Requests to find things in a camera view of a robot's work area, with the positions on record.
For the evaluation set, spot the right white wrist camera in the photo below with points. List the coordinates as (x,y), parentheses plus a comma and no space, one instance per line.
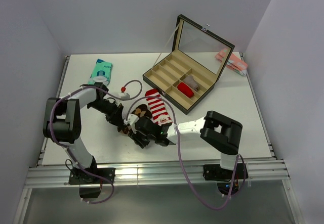
(131,120)

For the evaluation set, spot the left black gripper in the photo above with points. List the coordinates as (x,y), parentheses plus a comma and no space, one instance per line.
(115,117)

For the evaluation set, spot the grey rolled sock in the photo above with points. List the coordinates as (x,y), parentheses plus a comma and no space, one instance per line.
(189,80)

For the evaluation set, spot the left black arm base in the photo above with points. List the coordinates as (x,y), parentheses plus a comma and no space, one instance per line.
(90,185)

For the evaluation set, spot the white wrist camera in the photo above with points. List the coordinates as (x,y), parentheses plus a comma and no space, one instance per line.
(123,95)
(131,120)

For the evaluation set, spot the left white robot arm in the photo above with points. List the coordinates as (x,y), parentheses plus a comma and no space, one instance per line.
(62,120)

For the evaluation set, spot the brown argyle sock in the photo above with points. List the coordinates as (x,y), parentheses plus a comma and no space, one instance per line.
(139,112)

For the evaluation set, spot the black compartment box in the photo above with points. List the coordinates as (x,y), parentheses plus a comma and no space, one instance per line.
(193,53)

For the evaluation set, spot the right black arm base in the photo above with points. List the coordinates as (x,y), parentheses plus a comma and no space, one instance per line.
(213,172)

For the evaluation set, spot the pink sock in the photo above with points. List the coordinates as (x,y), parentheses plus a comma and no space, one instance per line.
(234,63)

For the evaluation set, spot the teal green sock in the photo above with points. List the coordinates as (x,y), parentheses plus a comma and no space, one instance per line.
(101,73)

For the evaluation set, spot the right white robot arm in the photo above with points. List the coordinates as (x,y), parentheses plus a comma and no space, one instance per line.
(219,131)

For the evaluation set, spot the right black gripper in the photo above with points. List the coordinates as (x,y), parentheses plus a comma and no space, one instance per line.
(135,136)

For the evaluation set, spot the red rolled sock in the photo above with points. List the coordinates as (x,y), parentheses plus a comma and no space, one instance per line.
(185,89)

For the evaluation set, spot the red white striped santa sock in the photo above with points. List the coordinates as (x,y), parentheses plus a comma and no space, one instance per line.
(157,107)

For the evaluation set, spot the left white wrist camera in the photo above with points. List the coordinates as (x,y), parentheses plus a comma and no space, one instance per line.
(123,95)

